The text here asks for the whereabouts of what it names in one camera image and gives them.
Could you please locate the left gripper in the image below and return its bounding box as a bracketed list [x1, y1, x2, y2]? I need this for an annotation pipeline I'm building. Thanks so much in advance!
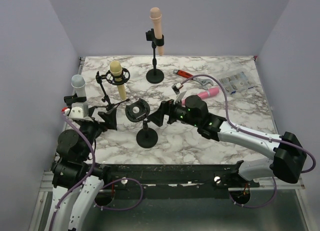
[79, 106, 117, 159]

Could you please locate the pink microphone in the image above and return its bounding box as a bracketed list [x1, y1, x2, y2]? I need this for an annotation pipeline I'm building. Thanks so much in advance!
[180, 87, 220, 106]

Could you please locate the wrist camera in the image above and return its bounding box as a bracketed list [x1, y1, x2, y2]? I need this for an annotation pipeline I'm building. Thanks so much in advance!
[61, 102, 89, 120]
[171, 82, 187, 104]

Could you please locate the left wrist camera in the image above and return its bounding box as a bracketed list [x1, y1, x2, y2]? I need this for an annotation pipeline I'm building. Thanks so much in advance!
[61, 102, 89, 120]

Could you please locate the peach microphone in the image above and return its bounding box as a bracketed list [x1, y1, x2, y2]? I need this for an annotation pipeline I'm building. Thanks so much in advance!
[150, 7, 164, 56]

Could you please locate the beige microphone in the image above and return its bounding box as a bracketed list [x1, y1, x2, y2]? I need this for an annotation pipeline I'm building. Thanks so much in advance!
[109, 60, 127, 101]

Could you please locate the tall black round-base stand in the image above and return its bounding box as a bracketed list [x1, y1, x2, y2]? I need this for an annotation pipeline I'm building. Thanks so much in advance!
[145, 28, 165, 84]

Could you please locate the black tripod shock-mount stand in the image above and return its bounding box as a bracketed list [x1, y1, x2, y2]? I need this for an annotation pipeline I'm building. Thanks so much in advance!
[95, 67, 131, 111]

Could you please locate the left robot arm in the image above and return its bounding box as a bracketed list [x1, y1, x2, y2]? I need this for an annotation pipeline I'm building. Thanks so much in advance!
[45, 104, 117, 231]

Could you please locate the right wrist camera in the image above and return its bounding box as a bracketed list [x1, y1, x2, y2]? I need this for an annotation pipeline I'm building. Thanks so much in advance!
[171, 82, 187, 104]

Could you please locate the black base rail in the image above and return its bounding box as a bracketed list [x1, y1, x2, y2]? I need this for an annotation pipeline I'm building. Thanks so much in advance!
[92, 162, 258, 200]

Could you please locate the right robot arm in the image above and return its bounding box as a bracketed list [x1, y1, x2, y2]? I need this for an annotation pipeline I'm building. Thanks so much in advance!
[148, 95, 307, 187]

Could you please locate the black clip round-base stand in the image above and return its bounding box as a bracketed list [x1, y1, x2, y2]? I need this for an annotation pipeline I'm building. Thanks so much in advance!
[63, 93, 87, 108]

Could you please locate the black shock-mount round-base stand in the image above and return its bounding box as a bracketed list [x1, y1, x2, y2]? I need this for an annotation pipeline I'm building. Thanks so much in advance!
[125, 98, 158, 149]

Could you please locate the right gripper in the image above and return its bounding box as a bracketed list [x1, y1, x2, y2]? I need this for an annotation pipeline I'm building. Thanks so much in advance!
[147, 94, 200, 128]

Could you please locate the red handled adjustable wrench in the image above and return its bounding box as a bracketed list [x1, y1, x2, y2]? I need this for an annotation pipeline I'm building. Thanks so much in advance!
[173, 69, 214, 90]

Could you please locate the clear plastic parts box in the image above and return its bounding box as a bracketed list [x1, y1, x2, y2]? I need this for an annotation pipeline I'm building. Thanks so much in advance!
[217, 69, 256, 95]

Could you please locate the white grey-headed microphone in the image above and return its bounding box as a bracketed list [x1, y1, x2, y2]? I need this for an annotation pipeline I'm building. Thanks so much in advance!
[71, 74, 87, 98]

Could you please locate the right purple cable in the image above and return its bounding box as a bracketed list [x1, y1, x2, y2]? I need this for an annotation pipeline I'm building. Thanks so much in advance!
[179, 74, 317, 209]

